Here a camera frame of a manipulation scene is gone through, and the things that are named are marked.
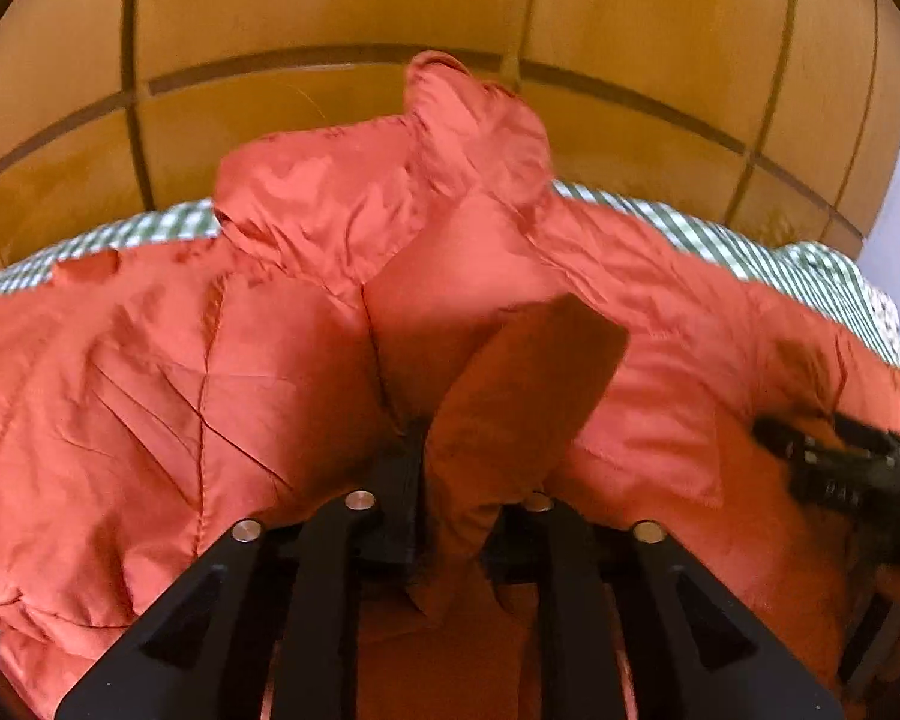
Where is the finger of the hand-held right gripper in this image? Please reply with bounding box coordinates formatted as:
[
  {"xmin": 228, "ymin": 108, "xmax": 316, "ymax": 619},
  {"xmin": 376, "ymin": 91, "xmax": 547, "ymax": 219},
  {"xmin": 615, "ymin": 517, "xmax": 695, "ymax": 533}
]
[
  {"xmin": 790, "ymin": 461, "xmax": 897, "ymax": 517},
  {"xmin": 754, "ymin": 414, "xmax": 900, "ymax": 467}
]

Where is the wooden wardrobe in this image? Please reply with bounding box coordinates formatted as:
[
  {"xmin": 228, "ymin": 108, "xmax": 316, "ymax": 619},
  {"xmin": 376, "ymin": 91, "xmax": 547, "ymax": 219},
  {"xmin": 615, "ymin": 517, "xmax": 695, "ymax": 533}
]
[{"xmin": 0, "ymin": 0, "xmax": 900, "ymax": 263}]

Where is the green checked blanket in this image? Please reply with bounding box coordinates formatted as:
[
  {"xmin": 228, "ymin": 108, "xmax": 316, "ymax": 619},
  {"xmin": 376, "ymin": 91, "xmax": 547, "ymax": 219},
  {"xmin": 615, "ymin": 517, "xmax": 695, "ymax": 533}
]
[{"xmin": 0, "ymin": 180, "xmax": 900, "ymax": 372}]

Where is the red puffer jacket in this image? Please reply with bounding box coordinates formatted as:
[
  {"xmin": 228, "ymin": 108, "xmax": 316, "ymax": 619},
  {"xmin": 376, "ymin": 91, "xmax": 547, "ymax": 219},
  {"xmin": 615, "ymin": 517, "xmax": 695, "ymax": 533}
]
[{"xmin": 0, "ymin": 51, "xmax": 900, "ymax": 720}]

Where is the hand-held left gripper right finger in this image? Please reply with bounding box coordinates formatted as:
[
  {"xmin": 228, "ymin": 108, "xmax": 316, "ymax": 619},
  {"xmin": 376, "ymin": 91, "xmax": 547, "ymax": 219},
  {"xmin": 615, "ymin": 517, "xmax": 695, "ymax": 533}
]
[{"xmin": 486, "ymin": 491, "xmax": 845, "ymax": 720}]

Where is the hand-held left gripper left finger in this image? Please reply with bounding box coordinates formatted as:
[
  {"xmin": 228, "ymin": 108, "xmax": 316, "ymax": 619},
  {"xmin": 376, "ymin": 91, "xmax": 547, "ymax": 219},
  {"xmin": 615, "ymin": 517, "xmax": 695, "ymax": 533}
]
[{"xmin": 56, "ymin": 418, "xmax": 431, "ymax": 720}]

